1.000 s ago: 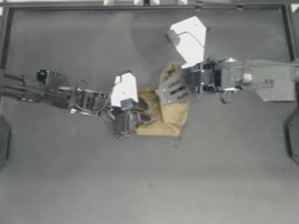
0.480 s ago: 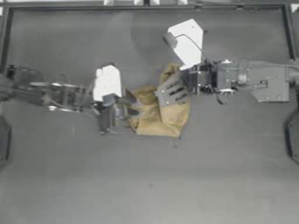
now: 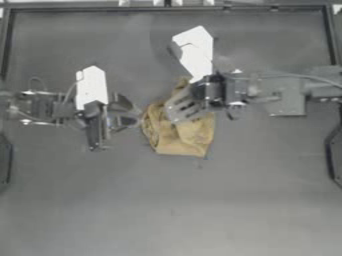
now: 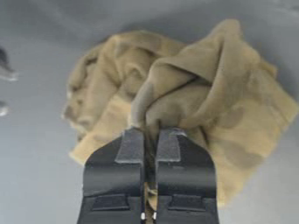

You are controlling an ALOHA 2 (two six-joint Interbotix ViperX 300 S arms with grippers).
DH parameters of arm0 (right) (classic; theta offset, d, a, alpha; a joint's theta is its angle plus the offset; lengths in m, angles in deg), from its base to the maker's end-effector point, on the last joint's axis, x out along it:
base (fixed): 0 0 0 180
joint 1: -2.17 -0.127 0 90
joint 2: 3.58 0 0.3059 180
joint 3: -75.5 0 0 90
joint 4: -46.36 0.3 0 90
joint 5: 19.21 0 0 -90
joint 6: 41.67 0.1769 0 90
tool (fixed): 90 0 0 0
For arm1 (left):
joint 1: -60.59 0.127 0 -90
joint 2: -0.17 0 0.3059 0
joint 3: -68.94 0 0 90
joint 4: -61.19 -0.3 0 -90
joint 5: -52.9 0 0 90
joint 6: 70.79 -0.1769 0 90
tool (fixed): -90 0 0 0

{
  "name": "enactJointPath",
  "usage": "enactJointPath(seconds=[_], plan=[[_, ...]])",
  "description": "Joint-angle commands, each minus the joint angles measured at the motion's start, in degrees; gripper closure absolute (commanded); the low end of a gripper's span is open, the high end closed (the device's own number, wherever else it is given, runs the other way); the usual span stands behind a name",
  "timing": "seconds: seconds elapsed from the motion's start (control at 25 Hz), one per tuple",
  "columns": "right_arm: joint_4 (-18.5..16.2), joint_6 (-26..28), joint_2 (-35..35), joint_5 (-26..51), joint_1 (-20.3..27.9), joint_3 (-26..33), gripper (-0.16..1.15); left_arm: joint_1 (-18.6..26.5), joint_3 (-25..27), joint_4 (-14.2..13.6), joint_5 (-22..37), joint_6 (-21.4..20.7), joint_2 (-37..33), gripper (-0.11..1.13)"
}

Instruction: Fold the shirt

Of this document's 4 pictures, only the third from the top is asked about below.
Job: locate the tan camouflage T-shirt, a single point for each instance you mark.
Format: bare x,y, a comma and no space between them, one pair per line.
182,140

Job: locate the silver frame bracket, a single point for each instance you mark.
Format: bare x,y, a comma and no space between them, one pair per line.
123,2
177,2
209,2
158,2

